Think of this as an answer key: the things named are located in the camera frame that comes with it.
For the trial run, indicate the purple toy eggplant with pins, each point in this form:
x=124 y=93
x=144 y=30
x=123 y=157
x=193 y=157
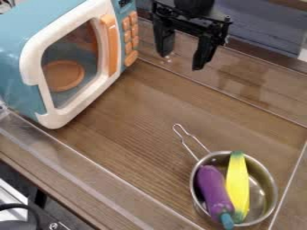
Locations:
x=211 y=184

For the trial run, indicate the orange microwave turntable plate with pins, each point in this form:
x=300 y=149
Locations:
x=63 y=75

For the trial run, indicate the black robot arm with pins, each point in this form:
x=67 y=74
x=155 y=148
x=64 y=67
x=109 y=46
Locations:
x=196 y=18

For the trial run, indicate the yellow toy corn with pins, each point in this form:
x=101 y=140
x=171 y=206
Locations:
x=237 y=185

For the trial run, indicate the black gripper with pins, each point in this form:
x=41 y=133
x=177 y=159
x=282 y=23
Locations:
x=195 y=17

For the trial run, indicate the blue toy microwave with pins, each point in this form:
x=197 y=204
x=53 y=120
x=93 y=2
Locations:
x=89 y=31

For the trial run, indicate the silver pot with wire handle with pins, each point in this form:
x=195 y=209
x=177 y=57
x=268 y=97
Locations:
x=263 y=188

